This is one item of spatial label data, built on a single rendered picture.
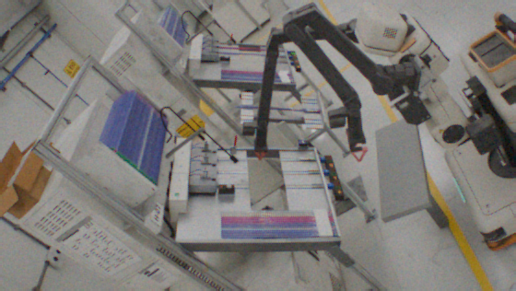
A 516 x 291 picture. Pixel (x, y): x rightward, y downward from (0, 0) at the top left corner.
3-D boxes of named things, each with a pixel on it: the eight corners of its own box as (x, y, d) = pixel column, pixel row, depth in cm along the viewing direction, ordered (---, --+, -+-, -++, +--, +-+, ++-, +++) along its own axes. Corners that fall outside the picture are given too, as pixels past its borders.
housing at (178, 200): (193, 158, 244) (192, 137, 236) (187, 222, 204) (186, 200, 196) (178, 158, 243) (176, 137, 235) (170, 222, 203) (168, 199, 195)
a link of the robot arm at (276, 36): (263, 34, 186) (263, 25, 194) (266, 62, 195) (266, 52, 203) (368, 27, 183) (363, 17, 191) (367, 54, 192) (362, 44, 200)
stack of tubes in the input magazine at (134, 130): (169, 120, 227) (130, 86, 214) (157, 184, 185) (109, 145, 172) (151, 133, 231) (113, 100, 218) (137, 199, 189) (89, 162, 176)
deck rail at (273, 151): (313, 156, 250) (315, 147, 247) (314, 158, 249) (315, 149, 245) (185, 155, 244) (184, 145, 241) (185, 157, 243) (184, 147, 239)
